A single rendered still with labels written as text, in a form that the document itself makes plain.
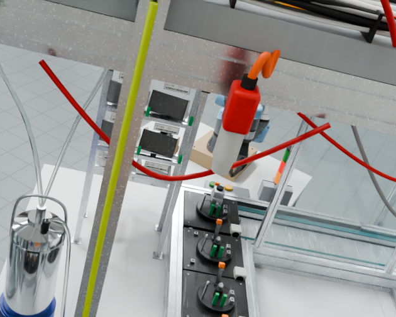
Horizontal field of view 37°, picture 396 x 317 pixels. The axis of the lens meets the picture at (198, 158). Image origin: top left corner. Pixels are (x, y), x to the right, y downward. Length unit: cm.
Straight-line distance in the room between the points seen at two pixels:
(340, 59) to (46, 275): 96
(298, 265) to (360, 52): 160
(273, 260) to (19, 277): 119
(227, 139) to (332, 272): 167
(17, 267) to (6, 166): 263
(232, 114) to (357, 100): 24
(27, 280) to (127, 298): 66
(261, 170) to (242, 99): 221
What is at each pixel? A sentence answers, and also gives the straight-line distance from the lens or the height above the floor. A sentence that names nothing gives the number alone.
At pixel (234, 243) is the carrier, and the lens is 238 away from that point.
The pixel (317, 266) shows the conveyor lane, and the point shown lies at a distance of 253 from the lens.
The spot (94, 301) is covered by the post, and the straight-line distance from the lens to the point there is 127.
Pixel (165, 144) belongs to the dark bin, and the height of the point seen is 134.
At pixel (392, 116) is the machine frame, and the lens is 109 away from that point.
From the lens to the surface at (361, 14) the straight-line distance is 99.
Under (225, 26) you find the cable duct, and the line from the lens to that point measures 96.
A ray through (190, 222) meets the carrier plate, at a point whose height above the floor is 97.
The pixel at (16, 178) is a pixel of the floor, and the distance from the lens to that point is 409.
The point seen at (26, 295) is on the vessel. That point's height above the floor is 123.
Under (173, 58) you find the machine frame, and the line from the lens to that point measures 99.
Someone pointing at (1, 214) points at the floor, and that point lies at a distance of 379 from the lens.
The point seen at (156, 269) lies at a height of 86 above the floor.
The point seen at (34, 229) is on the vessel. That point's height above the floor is 142.
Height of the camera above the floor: 243
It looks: 31 degrees down
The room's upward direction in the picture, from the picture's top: 17 degrees clockwise
